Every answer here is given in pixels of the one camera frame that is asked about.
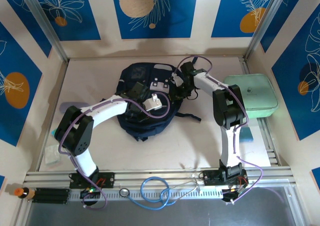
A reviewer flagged aluminium mounting rail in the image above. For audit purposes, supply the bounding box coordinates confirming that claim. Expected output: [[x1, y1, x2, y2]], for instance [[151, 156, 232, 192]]
[[23, 169, 297, 205]]

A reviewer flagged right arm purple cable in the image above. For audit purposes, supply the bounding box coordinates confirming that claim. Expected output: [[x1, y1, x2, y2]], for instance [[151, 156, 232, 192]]
[[172, 54, 266, 205]]

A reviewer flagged blue stethoscope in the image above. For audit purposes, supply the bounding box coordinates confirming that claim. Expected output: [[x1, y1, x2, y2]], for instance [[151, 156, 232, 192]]
[[118, 176, 201, 211]]

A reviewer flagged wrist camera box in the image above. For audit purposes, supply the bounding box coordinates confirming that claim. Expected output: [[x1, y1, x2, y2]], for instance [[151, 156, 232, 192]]
[[171, 72, 185, 87], [143, 92, 164, 112]]

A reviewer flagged black ribbed block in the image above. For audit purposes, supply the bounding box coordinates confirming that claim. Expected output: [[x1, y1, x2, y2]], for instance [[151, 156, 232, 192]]
[[34, 187, 71, 205]]

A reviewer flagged navy blue backpack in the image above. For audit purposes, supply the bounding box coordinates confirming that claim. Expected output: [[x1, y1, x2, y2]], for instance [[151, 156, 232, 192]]
[[116, 62, 202, 142]]

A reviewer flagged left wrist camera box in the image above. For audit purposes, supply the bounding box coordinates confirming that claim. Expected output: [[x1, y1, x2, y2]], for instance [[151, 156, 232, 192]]
[[143, 92, 164, 112]]

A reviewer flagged aluminium frame post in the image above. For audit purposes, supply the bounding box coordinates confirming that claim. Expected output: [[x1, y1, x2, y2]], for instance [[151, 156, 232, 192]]
[[18, 0, 70, 63], [244, 0, 288, 60]]

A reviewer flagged light blue sponge block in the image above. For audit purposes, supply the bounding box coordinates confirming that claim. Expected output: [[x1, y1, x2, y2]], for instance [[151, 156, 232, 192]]
[[239, 126, 255, 142]]

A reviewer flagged mint green zip case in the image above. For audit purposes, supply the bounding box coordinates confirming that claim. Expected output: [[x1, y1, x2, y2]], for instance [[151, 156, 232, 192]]
[[222, 73, 280, 119]]

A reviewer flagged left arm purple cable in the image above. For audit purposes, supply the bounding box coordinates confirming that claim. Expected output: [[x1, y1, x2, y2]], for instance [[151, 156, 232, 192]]
[[57, 97, 172, 210]]

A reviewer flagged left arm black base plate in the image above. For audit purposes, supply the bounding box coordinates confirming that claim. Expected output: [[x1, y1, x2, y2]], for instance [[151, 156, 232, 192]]
[[69, 172, 115, 189]]

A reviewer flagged orange capped small bottle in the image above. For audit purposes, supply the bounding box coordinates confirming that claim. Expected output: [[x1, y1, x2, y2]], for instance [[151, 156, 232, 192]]
[[13, 186, 36, 201]]

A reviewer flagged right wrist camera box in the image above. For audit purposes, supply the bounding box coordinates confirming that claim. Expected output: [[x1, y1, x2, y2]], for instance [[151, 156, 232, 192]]
[[171, 72, 185, 87]]

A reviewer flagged small white tissue pack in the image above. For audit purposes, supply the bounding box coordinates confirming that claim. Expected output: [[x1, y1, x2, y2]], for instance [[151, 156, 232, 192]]
[[45, 144, 62, 165]]

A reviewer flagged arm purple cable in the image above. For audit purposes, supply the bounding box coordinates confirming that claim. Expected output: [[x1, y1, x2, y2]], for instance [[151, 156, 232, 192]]
[[172, 54, 266, 205], [57, 97, 172, 210]]

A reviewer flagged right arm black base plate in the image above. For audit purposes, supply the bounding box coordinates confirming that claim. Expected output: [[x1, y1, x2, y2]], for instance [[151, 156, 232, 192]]
[[203, 170, 250, 187]]

